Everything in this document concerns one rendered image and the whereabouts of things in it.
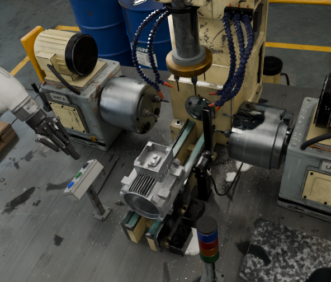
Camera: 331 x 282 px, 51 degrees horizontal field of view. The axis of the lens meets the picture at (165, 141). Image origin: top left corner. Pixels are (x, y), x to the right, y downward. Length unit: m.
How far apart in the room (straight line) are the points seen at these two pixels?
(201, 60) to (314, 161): 0.54
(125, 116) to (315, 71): 2.37
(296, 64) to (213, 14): 2.25
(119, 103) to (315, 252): 0.96
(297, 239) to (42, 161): 1.27
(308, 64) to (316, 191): 2.39
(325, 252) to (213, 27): 0.94
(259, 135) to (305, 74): 2.23
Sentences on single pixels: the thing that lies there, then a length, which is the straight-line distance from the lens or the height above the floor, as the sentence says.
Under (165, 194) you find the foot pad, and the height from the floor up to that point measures 1.07.
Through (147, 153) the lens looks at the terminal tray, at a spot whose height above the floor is 1.12.
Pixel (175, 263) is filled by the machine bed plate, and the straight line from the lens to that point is 1.41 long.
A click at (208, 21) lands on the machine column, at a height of 1.38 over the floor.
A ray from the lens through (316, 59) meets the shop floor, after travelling 3.72.
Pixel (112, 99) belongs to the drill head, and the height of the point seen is 1.13.
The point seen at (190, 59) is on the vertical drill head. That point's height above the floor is 1.36.
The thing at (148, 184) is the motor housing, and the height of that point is 1.10.
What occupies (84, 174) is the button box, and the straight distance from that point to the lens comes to 1.37.
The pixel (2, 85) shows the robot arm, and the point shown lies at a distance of 1.31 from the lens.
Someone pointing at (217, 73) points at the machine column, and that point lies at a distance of 1.60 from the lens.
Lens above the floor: 2.09
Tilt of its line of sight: 47 degrees down
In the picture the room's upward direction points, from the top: 11 degrees counter-clockwise
